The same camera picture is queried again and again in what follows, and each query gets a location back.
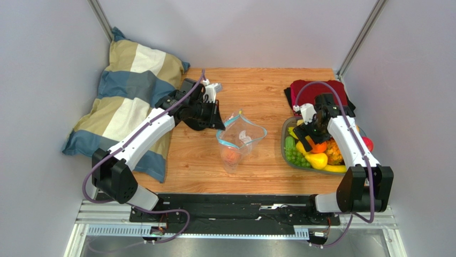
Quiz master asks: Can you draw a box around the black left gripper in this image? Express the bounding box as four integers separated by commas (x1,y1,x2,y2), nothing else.
189,100,225,131

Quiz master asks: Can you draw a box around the clear zip top bag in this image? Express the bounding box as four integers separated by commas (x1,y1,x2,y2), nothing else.
216,109,267,173

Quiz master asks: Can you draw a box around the pink peach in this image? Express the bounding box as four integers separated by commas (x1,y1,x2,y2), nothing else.
221,147,241,165

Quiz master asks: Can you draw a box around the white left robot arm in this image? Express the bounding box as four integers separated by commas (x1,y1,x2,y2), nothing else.
90,79,225,210

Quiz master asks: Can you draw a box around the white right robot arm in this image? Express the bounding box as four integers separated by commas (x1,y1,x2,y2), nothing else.
293,93,394,213

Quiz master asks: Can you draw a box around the green cucumber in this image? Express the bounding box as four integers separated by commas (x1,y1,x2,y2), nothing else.
284,136,296,152

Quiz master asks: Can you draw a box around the yellow lemon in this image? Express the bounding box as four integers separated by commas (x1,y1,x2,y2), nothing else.
295,141,308,156

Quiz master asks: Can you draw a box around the grey fruit tray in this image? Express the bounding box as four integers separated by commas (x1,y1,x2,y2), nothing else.
281,116,377,173

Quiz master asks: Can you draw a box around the green grape bunch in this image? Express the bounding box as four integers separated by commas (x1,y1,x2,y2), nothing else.
285,148,311,168

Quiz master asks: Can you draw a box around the orange fruit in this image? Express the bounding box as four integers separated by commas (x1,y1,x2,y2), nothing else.
308,140,327,154

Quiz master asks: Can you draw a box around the yellow pear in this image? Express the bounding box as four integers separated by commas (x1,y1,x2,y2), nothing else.
305,153,328,170

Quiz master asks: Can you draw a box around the folded red cloth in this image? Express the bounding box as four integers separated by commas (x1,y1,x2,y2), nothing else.
284,80,356,117

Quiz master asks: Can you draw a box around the orange pineapple toy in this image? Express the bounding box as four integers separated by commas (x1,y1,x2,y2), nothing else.
325,139,343,165

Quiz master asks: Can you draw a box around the yellow banana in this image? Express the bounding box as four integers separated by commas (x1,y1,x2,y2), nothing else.
323,164,347,173

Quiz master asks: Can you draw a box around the red apple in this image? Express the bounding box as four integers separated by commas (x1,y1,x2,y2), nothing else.
362,137,374,152

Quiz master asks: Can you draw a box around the striped blue beige pillow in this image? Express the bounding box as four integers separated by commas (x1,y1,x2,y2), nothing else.
62,27,191,184

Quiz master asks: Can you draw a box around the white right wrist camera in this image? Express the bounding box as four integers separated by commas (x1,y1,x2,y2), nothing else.
293,103,316,126

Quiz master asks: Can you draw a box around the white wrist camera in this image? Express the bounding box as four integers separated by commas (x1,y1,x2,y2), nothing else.
293,103,316,126
202,79,223,103

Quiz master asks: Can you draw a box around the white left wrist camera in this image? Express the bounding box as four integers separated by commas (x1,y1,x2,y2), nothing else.
202,79,223,103

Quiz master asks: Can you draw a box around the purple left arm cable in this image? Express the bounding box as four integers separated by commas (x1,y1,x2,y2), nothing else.
82,69,191,245

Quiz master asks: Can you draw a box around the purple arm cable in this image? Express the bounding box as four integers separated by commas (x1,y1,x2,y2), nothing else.
82,69,191,245
293,81,376,249

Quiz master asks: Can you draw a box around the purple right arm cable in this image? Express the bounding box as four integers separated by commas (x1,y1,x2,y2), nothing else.
293,81,376,249

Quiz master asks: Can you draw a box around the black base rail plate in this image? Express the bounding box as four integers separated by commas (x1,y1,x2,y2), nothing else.
130,193,341,236

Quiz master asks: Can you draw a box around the right aluminium frame post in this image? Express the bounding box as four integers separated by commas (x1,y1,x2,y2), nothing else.
335,0,389,82

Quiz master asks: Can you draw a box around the aluminium frame post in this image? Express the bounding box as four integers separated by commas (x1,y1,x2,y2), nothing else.
87,0,113,42
335,0,389,82

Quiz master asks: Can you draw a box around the left aluminium frame post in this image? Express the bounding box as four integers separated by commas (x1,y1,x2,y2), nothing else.
87,0,113,42

